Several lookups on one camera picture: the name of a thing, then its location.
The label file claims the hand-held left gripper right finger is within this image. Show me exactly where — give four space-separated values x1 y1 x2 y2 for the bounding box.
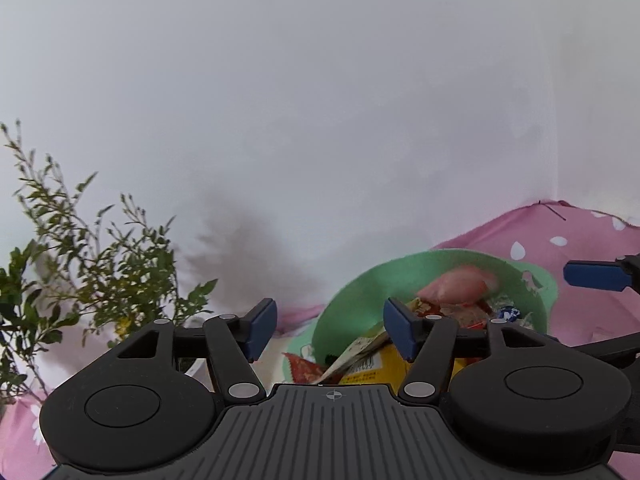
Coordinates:
383 297 556 405

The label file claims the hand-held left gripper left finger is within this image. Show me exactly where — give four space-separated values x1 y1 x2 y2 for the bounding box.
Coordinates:
112 298 278 405

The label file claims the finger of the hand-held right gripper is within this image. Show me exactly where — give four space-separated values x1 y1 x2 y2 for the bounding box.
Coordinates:
563 255 640 292
560 331 640 376

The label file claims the large yellow snack bag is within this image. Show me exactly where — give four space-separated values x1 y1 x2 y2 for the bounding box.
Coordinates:
345 342 467 387

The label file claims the green plastic bowl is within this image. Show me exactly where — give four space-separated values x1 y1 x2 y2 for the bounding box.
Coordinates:
311 249 559 387

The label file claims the pink printed tablecloth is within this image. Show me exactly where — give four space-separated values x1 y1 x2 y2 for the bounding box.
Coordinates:
0 200 640 480

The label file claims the red gold ornate packet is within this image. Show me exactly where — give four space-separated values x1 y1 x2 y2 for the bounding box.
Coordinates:
281 352 327 386

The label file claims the plant in white pot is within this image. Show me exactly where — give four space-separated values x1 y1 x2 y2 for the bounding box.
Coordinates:
0 120 219 378

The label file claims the plant in glass vase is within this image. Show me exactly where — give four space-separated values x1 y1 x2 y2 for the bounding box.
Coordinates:
0 240 68 406

